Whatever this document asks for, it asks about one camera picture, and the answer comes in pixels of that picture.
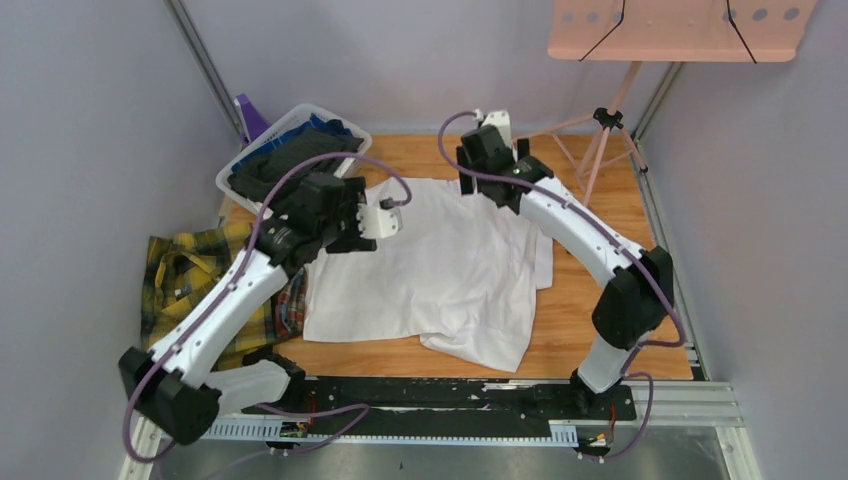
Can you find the white plastic laundry basket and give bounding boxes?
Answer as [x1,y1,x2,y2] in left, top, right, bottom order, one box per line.
[215,103,373,214]

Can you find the white long sleeve shirt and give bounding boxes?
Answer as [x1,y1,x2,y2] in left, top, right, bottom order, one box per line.
[303,178,553,373]

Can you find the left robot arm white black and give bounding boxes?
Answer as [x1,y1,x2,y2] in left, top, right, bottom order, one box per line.
[118,172,376,445]

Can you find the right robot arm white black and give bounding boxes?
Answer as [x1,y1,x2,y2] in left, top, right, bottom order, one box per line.
[456,125,673,418]

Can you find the red blue plaid shirt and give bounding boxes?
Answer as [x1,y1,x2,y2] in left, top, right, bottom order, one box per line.
[273,268,308,342]

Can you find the dark striped shirt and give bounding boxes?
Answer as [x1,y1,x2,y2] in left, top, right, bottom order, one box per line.
[228,128,364,202]

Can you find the blue shirt in basket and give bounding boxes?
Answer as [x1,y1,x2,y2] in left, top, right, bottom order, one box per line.
[231,114,363,172]

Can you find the purple wedge object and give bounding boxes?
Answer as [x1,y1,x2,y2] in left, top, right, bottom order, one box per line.
[233,94,270,145]

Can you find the yellow plaid shirt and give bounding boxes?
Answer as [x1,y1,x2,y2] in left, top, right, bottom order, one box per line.
[140,222,289,370]

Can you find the pink music stand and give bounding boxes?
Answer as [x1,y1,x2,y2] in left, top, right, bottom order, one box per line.
[543,0,817,204]

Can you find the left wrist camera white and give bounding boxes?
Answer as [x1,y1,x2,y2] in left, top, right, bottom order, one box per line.
[356,203,403,240]

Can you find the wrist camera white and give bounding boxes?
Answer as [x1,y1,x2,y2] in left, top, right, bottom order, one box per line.
[477,110,513,152]
[356,203,403,240]

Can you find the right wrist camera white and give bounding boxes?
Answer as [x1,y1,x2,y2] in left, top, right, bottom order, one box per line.
[477,110,513,152]

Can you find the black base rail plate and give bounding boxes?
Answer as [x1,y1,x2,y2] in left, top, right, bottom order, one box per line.
[272,377,637,438]

